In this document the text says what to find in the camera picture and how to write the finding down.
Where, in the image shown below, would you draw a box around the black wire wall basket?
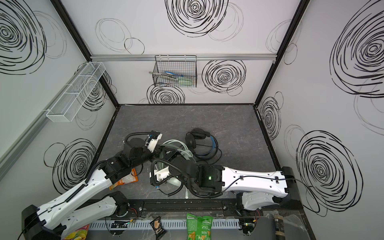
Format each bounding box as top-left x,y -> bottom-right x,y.
152,60 -> 198,88

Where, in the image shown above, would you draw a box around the small dark snack packet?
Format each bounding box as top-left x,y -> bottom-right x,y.
150,216 -> 167,240

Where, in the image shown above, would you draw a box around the white slotted cable duct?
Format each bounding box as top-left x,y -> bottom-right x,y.
89,219 -> 241,231

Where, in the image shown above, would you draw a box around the mint green headphones with cable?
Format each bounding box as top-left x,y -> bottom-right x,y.
157,140 -> 196,197

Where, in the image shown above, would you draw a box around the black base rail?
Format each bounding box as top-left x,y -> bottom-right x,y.
77,197 -> 304,217

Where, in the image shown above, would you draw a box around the orange snack bag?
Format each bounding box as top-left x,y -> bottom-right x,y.
109,168 -> 138,191

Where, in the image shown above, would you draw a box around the green chips bag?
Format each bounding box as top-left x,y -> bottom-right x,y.
187,214 -> 213,240

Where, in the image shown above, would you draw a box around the black headphones with cable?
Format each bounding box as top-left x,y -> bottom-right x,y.
185,128 -> 223,165

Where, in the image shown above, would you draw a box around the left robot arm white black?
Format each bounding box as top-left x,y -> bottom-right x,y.
20,132 -> 162,240

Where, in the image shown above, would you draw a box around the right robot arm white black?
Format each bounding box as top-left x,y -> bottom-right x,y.
151,155 -> 304,211

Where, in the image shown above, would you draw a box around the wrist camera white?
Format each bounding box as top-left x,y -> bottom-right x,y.
145,133 -> 163,153
153,167 -> 174,186

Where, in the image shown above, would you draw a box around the green blue items in basket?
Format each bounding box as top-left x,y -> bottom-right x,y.
149,71 -> 194,87

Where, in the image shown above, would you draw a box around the aluminium wall rail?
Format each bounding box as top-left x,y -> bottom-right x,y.
91,53 -> 277,62

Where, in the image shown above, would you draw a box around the Fox's fruits candy bag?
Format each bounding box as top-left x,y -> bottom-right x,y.
63,225 -> 90,240

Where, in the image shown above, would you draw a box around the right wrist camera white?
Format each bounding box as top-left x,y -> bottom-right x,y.
153,167 -> 174,186

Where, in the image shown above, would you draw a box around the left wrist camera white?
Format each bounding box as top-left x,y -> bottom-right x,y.
145,133 -> 163,153

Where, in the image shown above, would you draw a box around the white mesh wall shelf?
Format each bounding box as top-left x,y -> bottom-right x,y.
46,62 -> 106,123

